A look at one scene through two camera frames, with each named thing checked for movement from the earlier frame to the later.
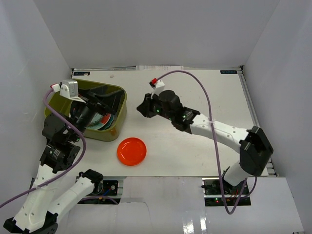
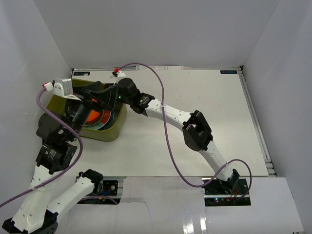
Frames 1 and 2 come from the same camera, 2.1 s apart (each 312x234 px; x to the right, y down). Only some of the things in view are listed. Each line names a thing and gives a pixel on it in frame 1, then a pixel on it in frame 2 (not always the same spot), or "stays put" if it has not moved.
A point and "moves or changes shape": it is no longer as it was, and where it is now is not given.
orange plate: (131, 151) moves or changes shape
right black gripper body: (154, 106) -> (121, 99)
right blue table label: (228, 72) stays put
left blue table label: (81, 73) stays put
